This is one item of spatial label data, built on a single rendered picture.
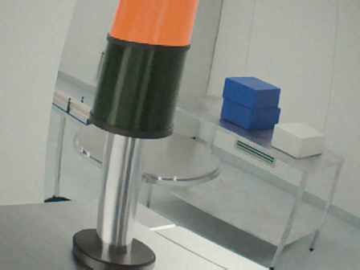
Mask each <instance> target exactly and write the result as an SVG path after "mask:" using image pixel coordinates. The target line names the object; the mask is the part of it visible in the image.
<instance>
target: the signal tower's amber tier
mask: <svg viewBox="0 0 360 270"><path fill-rule="evenodd" d="M197 5H198V0H119V2H118V3H117V9H116V12H115V14H114V17H113V21H112V25H111V28H110V32H109V35H111V36H112V37H116V38H117V39H123V40H128V41H133V42H139V43H150V44H155V45H156V44H161V45H168V46H186V45H189V42H190V37H191V33H192V30H193V26H194V17H195V15H196V11H197Z"/></svg>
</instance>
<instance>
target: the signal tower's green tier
mask: <svg viewBox="0 0 360 270"><path fill-rule="evenodd" d="M187 53H188V51H154V50H145V49H137V48H134V47H126V46H125V47H124V46H121V45H117V44H115V43H114V44H113V43H111V42H109V41H108V40H107V44H106V45H105V49H104V56H103V58H102V62H101V66H100V71H99V75H98V79H97V85H96V91H95V93H94V97H93V102H92V111H91V113H92V115H93V117H95V118H96V119H97V120H98V121H102V122H103V123H105V124H108V125H111V126H114V127H117V128H119V129H127V130H132V131H137V132H147V133H154V132H163V131H166V130H169V129H171V128H172V127H173V124H174V116H175V111H176V107H177V103H178V95H179V91H180V87H181V83H182V76H183V72H184V68H185V63H186V57H187Z"/></svg>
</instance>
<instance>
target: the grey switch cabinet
mask: <svg viewBox="0 0 360 270"><path fill-rule="evenodd" d="M222 4H223V3H222V0H198V5H197V11H196V15H195V17H194V26H193V30H192V33H191V37H190V43H191V45H190V50H189V51H188V53H187V57H186V63H185V68H184V72H183V76H182V83H181V87H180V91H179V96H194V95H202V96H205V94H206V90H207V82H208V79H209V75H210V73H209V71H210V68H211V61H212V58H213V51H214V47H215V39H216V35H217V29H218V25H219V24H218V22H219V18H220V16H219V15H220V12H221V6H222ZM199 125H200V121H198V120H195V119H194V118H192V117H190V116H189V115H187V114H185V113H184V112H180V111H178V110H177V109H176V111H175V116H174V132H176V133H180V134H182V135H185V136H188V137H191V138H193V139H195V137H197V133H198V129H199Z"/></svg>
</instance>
